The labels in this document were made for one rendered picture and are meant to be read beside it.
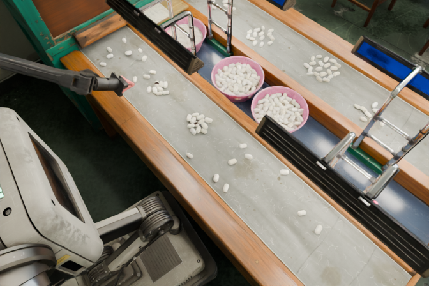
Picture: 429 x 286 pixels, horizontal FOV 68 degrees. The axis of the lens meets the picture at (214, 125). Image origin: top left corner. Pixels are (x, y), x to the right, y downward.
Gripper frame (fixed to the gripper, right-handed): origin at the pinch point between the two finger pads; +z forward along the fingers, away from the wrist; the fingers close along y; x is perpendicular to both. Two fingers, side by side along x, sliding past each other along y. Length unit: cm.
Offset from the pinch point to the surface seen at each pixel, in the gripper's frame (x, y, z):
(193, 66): -26.9, -26.8, -0.5
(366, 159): -25, -91, 56
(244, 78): -21, -23, 47
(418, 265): -26, -120, 1
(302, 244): 4, -97, 16
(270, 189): 0, -74, 21
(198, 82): -10.5, -11.7, 28.2
